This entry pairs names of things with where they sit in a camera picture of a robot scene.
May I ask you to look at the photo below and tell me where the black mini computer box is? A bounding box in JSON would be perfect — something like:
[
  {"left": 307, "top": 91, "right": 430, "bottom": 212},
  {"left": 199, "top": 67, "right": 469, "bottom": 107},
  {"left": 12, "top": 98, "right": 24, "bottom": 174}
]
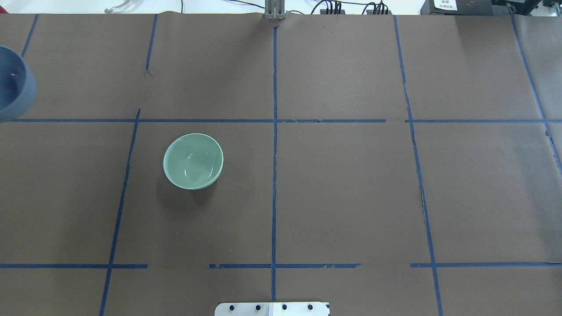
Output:
[{"left": 420, "top": 0, "right": 493, "bottom": 16}]

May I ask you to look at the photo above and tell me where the white pedestal column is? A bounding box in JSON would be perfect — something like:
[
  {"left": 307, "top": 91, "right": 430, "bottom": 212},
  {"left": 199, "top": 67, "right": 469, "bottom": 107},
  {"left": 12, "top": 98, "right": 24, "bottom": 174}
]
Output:
[{"left": 214, "top": 302, "right": 331, "bottom": 316}]

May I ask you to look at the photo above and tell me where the aluminium frame post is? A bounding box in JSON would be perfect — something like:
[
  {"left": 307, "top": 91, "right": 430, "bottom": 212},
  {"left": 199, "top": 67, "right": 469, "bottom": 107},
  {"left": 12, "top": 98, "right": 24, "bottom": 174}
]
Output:
[{"left": 264, "top": 0, "right": 287, "bottom": 20}]

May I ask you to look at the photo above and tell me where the green bowl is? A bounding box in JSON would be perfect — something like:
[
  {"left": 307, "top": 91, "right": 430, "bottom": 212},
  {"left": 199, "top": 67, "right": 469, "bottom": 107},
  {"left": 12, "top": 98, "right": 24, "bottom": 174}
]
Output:
[{"left": 162, "top": 133, "right": 223, "bottom": 190}]

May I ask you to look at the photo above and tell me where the blue bowl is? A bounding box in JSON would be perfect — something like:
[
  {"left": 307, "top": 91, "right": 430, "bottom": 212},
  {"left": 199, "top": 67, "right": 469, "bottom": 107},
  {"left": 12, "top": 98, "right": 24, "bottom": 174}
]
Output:
[{"left": 0, "top": 46, "right": 37, "bottom": 122}]

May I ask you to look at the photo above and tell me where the brown paper table cover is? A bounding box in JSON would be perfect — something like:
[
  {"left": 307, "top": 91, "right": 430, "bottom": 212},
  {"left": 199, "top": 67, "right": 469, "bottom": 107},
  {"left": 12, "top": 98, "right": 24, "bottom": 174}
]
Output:
[{"left": 1, "top": 12, "right": 561, "bottom": 316}]

